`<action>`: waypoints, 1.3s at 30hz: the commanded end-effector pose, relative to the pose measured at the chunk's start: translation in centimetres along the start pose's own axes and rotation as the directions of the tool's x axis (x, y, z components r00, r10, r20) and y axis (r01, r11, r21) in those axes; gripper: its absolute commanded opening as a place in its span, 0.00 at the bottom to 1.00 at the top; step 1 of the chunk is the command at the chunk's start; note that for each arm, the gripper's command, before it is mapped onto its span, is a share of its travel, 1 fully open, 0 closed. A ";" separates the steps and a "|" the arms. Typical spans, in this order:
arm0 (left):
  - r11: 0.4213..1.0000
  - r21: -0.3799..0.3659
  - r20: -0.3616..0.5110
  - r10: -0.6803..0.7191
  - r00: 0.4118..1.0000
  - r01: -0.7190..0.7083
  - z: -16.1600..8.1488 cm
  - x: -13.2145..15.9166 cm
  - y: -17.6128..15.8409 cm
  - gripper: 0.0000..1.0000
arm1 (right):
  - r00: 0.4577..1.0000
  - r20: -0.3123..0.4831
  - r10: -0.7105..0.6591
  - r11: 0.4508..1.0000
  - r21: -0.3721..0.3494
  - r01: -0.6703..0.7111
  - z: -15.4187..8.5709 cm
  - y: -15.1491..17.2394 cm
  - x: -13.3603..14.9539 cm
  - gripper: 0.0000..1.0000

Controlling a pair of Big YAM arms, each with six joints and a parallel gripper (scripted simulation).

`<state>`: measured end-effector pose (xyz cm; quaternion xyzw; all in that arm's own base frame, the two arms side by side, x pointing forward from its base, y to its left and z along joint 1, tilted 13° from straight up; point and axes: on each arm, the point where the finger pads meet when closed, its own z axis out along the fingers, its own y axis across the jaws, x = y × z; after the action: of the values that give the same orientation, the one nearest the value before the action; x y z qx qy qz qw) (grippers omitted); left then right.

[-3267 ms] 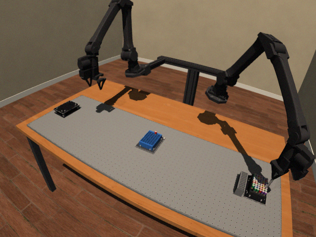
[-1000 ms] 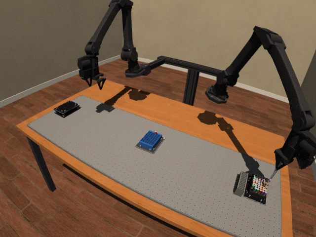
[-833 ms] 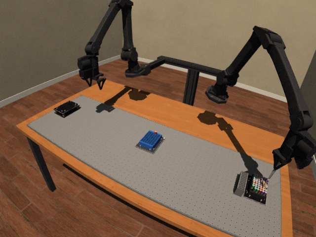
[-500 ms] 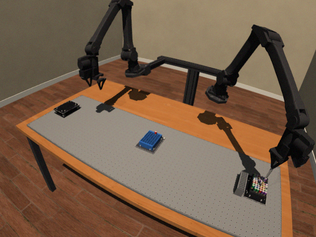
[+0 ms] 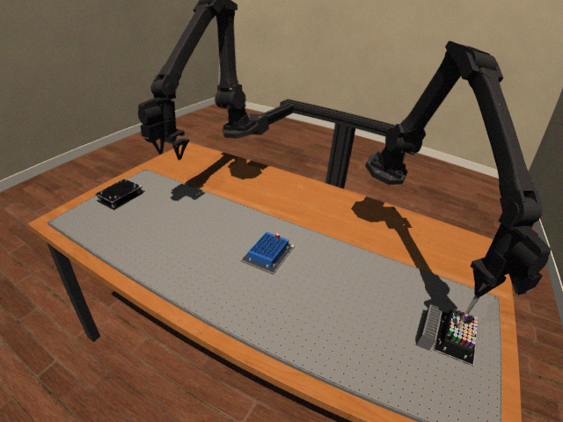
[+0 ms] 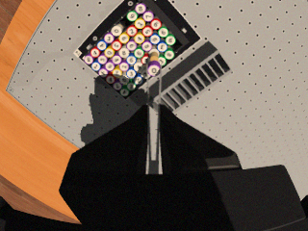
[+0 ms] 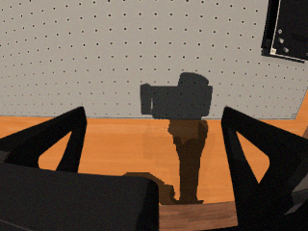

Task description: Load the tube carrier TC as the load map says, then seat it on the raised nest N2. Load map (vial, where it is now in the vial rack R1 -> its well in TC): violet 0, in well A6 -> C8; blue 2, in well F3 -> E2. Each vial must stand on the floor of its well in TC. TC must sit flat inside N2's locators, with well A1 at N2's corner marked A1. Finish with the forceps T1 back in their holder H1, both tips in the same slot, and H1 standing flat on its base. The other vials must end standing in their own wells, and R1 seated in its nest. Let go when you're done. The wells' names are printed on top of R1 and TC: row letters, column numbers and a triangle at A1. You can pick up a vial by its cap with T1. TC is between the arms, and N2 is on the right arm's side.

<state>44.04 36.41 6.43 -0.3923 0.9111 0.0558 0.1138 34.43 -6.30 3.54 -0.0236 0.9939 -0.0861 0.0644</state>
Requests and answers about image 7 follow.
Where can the white perforated base plate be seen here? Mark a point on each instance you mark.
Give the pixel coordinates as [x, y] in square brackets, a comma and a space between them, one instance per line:
[144, 59]

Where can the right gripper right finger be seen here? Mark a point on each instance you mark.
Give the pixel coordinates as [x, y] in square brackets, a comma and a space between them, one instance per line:
[288, 163]

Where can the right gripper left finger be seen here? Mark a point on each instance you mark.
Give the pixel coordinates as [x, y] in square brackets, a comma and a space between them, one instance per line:
[24, 147]

